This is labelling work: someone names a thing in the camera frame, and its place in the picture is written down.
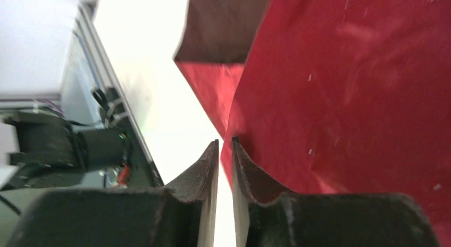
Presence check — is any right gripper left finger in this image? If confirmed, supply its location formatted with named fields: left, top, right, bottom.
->
left=164, top=139, right=219, bottom=246

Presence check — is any red wrapping paper sheet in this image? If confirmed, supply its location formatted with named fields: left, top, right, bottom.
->
left=175, top=0, right=450, bottom=246

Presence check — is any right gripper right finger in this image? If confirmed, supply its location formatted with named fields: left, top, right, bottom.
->
left=231, top=136, right=293, bottom=246

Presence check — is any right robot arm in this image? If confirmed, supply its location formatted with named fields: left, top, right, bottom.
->
left=5, top=112, right=219, bottom=246

